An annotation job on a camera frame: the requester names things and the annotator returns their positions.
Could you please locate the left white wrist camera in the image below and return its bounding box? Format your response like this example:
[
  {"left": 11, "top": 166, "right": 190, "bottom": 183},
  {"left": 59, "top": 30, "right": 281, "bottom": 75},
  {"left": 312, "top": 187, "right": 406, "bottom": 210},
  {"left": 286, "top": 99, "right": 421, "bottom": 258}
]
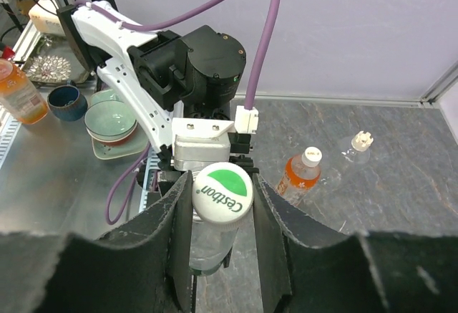
[{"left": 172, "top": 105, "right": 259, "bottom": 172}]

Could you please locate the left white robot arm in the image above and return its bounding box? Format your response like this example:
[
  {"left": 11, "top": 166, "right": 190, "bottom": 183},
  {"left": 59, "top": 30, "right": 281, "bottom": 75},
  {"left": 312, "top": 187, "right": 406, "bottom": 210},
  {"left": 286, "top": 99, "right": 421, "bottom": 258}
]
[{"left": 57, "top": 0, "right": 258, "bottom": 172}]

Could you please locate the white bottle cap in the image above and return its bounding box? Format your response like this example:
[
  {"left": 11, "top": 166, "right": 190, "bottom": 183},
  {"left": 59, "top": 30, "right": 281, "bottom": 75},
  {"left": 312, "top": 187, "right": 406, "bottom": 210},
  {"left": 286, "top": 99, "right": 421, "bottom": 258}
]
[
  {"left": 192, "top": 162, "right": 253, "bottom": 231},
  {"left": 301, "top": 146, "right": 323, "bottom": 168}
]

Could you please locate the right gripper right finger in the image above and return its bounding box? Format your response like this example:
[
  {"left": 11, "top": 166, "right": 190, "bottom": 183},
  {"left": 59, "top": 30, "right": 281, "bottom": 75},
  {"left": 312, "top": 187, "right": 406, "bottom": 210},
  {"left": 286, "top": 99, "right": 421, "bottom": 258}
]
[{"left": 253, "top": 174, "right": 457, "bottom": 312}]

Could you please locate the green label water bottle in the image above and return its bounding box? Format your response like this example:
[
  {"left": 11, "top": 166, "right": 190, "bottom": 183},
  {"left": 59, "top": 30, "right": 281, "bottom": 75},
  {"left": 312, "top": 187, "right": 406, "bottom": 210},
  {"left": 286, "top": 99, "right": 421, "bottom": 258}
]
[{"left": 189, "top": 211, "right": 238, "bottom": 276}]

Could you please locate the clear bottle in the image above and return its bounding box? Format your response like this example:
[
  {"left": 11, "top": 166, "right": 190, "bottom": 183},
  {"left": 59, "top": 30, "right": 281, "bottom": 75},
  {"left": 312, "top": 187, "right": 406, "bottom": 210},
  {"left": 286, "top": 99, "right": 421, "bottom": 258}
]
[{"left": 338, "top": 136, "right": 371, "bottom": 165}]

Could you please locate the cream bottle cap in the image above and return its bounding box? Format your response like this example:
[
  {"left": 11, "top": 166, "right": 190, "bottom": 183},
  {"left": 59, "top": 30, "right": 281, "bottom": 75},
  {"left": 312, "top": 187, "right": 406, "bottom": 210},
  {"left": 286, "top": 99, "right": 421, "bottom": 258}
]
[{"left": 351, "top": 130, "right": 374, "bottom": 152}]

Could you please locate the slotted cable duct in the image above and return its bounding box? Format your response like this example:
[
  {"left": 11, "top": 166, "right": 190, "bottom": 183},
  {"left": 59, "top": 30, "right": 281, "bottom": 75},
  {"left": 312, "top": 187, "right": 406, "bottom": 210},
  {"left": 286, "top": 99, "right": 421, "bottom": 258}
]
[{"left": 0, "top": 112, "right": 21, "bottom": 167}]

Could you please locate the silver flower-shaped dish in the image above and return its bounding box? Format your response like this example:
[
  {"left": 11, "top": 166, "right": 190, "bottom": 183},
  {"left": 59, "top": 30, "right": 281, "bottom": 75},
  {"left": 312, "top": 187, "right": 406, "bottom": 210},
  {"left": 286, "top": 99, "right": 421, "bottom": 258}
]
[{"left": 23, "top": 55, "right": 72, "bottom": 82}]

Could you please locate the green ceramic plate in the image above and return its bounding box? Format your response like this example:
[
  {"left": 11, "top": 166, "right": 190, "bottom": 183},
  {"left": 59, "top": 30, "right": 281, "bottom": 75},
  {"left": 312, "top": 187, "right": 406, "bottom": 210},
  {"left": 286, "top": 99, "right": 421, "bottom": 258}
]
[{"left": 89, "top": 89, "right": 151, "bottom": 162}]

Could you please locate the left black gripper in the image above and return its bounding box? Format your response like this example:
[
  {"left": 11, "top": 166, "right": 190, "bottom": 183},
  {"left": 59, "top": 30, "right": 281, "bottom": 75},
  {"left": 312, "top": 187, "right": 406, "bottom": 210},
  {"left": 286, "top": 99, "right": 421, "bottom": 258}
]
[{"left": 158, "top": 132, "right": 259, "bottom": 177}]

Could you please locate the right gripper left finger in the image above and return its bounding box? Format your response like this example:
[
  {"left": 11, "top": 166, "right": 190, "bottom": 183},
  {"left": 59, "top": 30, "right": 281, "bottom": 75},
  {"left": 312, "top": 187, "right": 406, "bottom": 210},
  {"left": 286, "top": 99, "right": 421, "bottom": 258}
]
[{"left": 1, "top": 173, "right": 193, "bottom": 312}]

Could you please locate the orange drink bottle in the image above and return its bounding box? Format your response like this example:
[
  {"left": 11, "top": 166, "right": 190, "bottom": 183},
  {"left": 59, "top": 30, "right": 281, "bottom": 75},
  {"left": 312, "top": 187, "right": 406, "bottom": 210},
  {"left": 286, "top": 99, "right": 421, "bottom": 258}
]
[
  {"left": 1, "top": 59, "right": 48, "bottom": 125},
  {"left": 276, "top": 152, "right": 321, "bottom": 206}
]

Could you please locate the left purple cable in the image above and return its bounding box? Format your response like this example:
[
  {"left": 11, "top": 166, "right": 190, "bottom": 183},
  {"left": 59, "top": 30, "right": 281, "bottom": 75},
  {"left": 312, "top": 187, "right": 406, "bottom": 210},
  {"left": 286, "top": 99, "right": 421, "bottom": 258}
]
[{"left": 82, "top": 0, "right": 281, "bottom": 225}]

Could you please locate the green ceramic bowl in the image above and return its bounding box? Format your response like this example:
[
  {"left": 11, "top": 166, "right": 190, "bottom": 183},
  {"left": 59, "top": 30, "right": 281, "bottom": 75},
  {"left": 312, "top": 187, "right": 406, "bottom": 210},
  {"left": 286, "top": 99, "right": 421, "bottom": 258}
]
[{"left": 84, "top": 100, "right": 137, "bottom": 143}]

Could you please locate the dark blue ceramic cup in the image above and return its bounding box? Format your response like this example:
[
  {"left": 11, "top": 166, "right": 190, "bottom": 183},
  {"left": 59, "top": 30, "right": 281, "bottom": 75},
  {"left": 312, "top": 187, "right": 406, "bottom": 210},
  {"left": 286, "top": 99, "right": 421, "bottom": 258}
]
[{"left": 47, "top": 85, "right": 88, "bottom": 122}]

